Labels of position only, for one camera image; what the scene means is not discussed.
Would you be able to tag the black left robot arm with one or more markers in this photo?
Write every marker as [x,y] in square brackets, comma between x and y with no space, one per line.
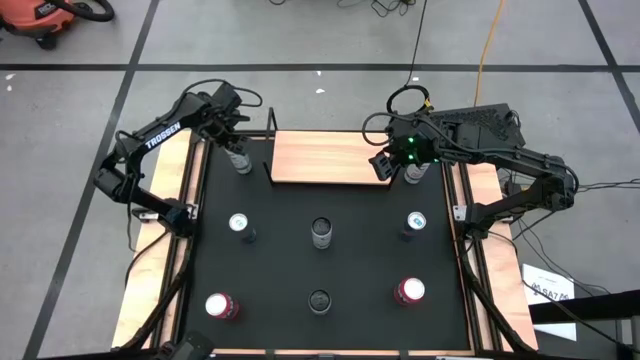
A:
[162,134]

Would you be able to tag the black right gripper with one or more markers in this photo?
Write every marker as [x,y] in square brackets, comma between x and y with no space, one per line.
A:
[422,150]

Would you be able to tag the white paper sheet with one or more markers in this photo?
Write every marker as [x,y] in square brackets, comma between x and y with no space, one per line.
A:
[545,280]

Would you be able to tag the blue silver Red Bull can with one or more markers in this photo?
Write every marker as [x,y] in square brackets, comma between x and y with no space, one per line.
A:
[239,222]
[416,220]

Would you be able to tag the Celsius Peach Vibe can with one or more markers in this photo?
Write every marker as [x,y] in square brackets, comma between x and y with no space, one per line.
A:
[319,301]

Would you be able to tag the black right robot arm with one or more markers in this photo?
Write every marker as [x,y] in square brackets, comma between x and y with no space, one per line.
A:
[500,156]

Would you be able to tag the orange shop vacuum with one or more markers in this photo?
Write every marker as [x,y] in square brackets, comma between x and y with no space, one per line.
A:
[35,15]

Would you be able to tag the wooden shelf black metal frame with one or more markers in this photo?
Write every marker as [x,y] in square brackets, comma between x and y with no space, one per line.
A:
[325,157]

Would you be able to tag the black computer box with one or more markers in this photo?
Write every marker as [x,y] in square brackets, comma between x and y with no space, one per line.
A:
[485,120]

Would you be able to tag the black diagonal frame strut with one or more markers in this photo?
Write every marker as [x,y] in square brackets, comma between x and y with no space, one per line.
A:
[495,310]
[159,306]

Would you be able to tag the black frame beam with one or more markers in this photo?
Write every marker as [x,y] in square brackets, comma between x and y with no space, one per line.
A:
[590,306]

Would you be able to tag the white Celsius can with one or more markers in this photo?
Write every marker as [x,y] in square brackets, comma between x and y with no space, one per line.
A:
[415,175]
[241,164]
[321,235]

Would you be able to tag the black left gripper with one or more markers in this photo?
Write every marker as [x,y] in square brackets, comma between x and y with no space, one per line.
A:
[222,125]

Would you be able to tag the red Fanta strawberry can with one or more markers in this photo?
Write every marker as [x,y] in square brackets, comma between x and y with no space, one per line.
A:
[412,289]
[218,305]

